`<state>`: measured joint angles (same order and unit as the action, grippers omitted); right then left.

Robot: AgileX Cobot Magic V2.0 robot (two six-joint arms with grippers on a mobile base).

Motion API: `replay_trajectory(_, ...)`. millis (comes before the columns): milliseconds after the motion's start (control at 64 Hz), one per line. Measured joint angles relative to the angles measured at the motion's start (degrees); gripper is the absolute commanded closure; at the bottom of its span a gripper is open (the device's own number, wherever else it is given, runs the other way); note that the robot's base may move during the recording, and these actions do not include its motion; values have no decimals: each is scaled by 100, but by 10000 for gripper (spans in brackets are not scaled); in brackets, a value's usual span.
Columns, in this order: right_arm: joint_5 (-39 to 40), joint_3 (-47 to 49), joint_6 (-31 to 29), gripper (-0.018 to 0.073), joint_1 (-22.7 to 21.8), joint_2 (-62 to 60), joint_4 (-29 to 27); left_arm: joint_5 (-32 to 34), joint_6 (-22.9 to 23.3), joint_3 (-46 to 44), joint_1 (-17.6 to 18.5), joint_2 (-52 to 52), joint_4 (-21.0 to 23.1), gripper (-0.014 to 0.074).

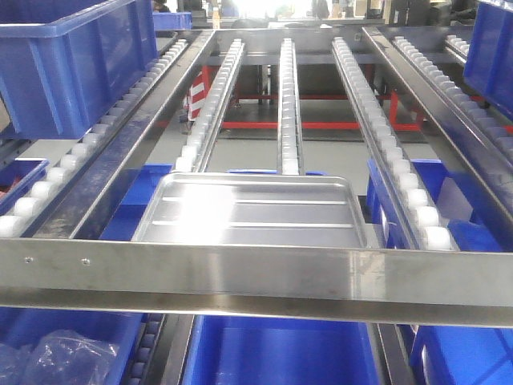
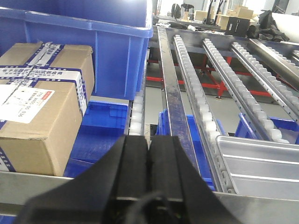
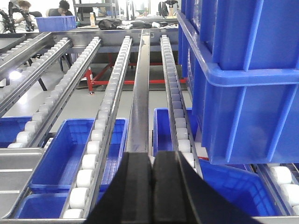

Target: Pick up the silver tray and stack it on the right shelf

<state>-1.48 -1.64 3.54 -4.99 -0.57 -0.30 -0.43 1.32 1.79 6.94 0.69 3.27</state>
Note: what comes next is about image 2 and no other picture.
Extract flat metal divider bar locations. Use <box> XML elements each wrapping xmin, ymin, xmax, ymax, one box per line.
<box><xmin>157</xmin><ymin>27</ymin><xmax>200</xmax><ymax>173</ymax></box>

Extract large blue plastic crate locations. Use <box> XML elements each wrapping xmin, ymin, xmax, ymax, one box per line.
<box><xmin>0</xmin><ymin>0</ymin><xmax>153</xmax><ymax>100</ymax></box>

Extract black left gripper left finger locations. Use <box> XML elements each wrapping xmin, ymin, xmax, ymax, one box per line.
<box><xmin>18</xmin><ymin>135</ymin><xmax>148</xmax><ymax>224</ymax></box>

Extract silver ribbed metal tray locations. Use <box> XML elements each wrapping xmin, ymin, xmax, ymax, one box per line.
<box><xmin>216</xmin><ymin>136</ymin><xmax>299</xmax><ymax>200</ymax></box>

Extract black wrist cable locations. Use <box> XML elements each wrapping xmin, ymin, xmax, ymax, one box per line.
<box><xmin>126</xmin><ymin>191</ymin><xmax>178</xmax><ymax>224</ymax></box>

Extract blue bin lower shelf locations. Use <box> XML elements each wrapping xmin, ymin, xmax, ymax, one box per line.
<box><xmin>63</xmin><ymin>100</ymin><xmax>128</xmax><ymax>178</ymax></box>
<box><xmin>156</xmin><ymin>109</ymin><xmax>229</xmax><ymax>191</ymax></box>
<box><xmin>235</xmin><ymin>112</ymin><xmax>299</xmax><ymax>144</ymax></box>

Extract white roller track rail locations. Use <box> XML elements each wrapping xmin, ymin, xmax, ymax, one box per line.
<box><xmin>231</xmin><ymin>42</ymin><xmax>299</xmax><ymax>123</ymax></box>
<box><xmin>203</xmin><ymin>38</ymin><xmax>288</xmax><ymax>143</ymax></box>
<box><xmin>129</xmin><ymin>91</ymin><xmax>145</xmax><ymax>136</ymax></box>
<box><xmin>173</xmin><ymin>35</ymin><xmax>236</xmax><ymax>194</ymax></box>

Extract black bag in background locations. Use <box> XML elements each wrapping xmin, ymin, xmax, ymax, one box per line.
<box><xmin>247</xmin><ymin>10</ymin><xmax>290</xmax><ymax>42</ymax></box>

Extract black box in background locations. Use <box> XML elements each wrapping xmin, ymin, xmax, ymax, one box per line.
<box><xmin>225</xmin><ymin>17</ymin><xmax>250</xmax><ymax>37</ymax></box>

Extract brown cardboard box with labels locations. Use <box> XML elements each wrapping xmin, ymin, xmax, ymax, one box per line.
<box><xmin>0</xmin><ymin>42</ymin><xmax>94</xmax><ymax>176</ymax></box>

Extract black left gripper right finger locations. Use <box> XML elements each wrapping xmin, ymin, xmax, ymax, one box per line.
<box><xmin>148</xmin><ymin>135</ymin><xmax>240</xmax><ymax>224</ymax></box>

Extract red metal floor frame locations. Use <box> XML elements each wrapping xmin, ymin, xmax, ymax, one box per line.
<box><xmin>145</xmin><ymin>58</ymin><xmax>274</xmax><ymax>98</ymax></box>

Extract metal side rail bar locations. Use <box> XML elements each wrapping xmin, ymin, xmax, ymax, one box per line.
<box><xmin>247</xmin><ymin>39</ymin><xmax>299</xmax><ymax>91</ymax></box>

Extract cardboard boxes in background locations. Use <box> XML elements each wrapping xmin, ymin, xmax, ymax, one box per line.
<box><xmin>194</xmin><ymin>5</ymin><xmax>260</xmax><ymax>31</ymax></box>

